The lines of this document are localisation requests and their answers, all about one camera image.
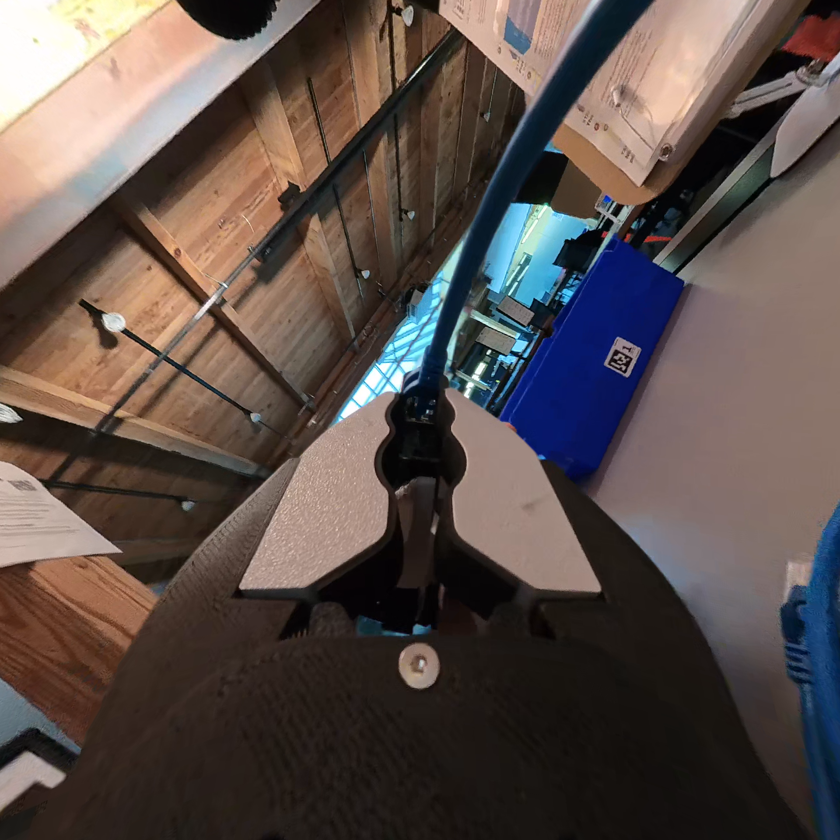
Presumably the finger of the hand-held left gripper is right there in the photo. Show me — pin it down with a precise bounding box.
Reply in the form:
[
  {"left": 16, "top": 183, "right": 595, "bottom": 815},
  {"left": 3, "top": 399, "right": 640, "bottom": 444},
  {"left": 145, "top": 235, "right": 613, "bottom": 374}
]
[{"left": 395, "top": 478, "right": 439, "bottom": 589}]

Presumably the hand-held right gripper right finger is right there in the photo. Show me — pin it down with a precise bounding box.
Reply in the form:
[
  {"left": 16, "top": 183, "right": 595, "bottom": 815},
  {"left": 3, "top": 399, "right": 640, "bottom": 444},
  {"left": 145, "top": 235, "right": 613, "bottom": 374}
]
[{"left": 436, "top": 387, "right": 605, "bottom": 599}]

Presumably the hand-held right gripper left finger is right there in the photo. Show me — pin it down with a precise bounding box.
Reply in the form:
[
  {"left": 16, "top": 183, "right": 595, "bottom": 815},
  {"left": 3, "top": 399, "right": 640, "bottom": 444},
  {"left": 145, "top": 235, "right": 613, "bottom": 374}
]
[{"left": 238, "top": 391, "right": 403, "bottom": 601}]

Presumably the blue plastic bin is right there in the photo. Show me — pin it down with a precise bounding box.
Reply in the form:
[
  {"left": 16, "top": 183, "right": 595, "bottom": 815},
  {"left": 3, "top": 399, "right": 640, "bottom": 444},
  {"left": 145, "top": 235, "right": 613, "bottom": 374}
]
[{"left": 500, "top": 235, "right": 685, "bottom": 483}]

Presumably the blue network cable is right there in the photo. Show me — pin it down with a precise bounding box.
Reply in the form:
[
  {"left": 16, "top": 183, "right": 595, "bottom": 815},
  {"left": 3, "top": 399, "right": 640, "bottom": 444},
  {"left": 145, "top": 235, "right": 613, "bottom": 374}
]
[{"left": 399, "top": 0, "right": 840, "bottom": 840}]

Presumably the grey desk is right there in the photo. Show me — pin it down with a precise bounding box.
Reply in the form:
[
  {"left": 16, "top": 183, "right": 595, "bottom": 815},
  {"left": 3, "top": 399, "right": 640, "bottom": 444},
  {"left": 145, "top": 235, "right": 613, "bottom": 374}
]
[{"left": 577, "top": 128, "right": 840, "bottom": 840}]

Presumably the white paper notice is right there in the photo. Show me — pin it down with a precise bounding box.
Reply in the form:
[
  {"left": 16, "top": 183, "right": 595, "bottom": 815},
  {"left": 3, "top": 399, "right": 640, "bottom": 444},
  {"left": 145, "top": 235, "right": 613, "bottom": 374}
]
[{"left": 0, "top": 461, "right": 123, "bottom": 569}]

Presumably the black ceiling light track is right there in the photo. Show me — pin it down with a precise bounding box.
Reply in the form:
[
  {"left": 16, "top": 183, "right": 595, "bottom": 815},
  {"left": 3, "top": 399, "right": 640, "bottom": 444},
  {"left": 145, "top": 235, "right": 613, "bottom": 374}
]
[{"left": 79, "top": 298, "right": 293, "bottom": 439}]

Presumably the instruction sheet on wooden stand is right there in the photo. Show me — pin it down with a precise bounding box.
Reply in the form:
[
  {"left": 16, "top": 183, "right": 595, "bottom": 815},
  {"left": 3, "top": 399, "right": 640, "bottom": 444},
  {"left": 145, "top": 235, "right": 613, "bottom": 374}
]
[{"left": 436, "top": 0, "right": 840, "bottom": 206}]

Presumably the wooden post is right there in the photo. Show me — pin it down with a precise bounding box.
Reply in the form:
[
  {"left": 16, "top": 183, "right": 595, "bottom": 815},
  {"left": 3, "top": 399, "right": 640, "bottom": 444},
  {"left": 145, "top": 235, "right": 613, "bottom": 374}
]
[{"left": 0, "top": 554, "right": 160, "bottom": 746}]

